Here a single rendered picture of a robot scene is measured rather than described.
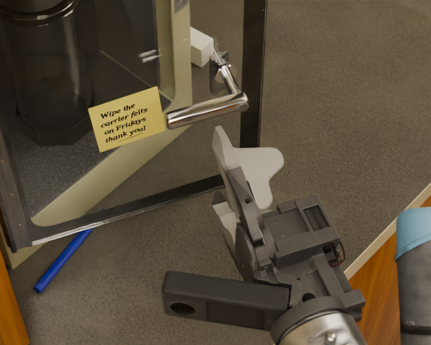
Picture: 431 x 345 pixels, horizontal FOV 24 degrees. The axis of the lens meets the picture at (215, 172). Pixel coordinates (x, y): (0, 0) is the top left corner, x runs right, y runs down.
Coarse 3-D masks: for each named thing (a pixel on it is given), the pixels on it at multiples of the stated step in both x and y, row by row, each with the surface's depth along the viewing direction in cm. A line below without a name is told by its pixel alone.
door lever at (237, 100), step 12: (216, 72) 105; (228, 72) 105; (228, 84) 105; (228, 96) 103; (240, 96) 103; (180, 108) 102; (192, 108) 102; (204, 108) 102; (216, 108) 102; (228, 108) 103; (240, 108) 103; (168, 120) 101; (180, 120) 102; (192, 120) 102
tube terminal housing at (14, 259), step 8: (0, 224) 114; (0, 232) 115; (0, 240) 117; (0, 248) 120; (8, 248) 118; (24, 248) 121; (32, 248) 122; (8, 256) 119; (16, 256) 121; (24, 256) 122; (8, 264) 121; (16, 264) 122
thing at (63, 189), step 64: (0, 0) 88; (64, 0) 90; (128, 0) 93; (192, 0) 96; (256, 0) 99; (0, 64) 94; (64, 64) 97; (128, 64) 100; (192, 64) 103; (256, 64) 107; (64, 128) 104; (192, 128) 111; (256, 128) 116; (64, 192) 112; (128, 192) 116; (192, 192) 121
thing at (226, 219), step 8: (216, 192) 103; (216, 200) 102; (224, 200) 102; (216, 208) 101; (224, 208) 101; (216, 216) 101; (224, 216) 100; (232, 216) 100; (224, 224) 99; (232, 224) 99; (224, 232) 99; (232, 232) 97; (232, 240) 97; (232, 248) 98
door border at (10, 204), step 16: (0, 128) 100; (0, 144) 102; (0, 160) 104; (0, 176) 106; (0, 192) 108; (16, 192) 109; (0, 208) 109; (16, 208) 111; (16, 224) 113; (16, 240) 116
